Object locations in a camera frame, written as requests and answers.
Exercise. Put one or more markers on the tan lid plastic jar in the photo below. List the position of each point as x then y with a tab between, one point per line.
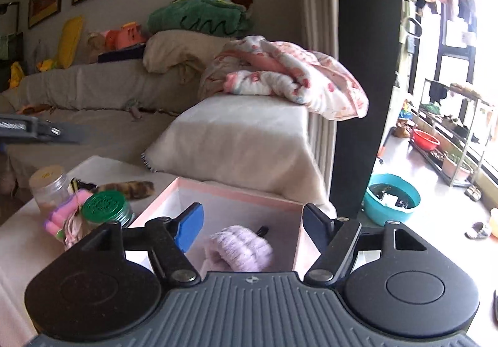
48	187

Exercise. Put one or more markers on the yellow pillow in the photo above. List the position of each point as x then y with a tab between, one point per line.
70	39

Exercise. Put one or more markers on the beige sandals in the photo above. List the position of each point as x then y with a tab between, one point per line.
474	191

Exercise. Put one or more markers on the beige pillow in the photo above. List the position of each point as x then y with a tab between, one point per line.
175	51

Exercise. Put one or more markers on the green plush blanket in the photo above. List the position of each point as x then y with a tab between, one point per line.
202	18

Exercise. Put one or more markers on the brown boots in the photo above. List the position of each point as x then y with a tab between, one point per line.
402	128

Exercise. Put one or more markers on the potted plant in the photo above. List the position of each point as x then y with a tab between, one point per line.
456	167

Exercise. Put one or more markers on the yellow plush toy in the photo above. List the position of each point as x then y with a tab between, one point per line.
15	74

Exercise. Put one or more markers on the orange plush toy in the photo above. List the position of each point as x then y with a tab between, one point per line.
126	35

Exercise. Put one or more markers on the grey covered sofa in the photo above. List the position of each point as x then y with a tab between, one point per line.
89	94

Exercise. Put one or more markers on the dark blue flat box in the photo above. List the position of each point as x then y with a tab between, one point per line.
120	53

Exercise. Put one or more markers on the green lid glass jar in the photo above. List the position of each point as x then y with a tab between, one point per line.
106	207

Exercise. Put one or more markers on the pink floral blanket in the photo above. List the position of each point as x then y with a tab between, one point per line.
288	74

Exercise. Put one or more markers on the red plastic basin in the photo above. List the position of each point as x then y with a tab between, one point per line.
426	139

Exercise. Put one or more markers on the teal plastic basin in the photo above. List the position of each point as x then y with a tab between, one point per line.
391	200

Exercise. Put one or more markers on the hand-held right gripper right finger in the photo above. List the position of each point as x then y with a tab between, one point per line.
314	225

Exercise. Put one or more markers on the brown plush toy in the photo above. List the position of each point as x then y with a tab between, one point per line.
94	45

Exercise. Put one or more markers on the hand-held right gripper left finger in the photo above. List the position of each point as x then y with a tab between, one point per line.
190	225

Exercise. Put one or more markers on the grey slipper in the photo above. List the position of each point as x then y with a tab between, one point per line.
477	231

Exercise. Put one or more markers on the metal shoe rack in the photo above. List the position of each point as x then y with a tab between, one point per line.
455	129

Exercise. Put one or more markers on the pink storage box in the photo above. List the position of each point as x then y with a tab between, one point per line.
241	210

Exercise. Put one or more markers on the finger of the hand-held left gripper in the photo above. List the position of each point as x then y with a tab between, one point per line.
46	131

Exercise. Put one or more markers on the pink foam hair rollers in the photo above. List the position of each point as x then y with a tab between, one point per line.
64	214

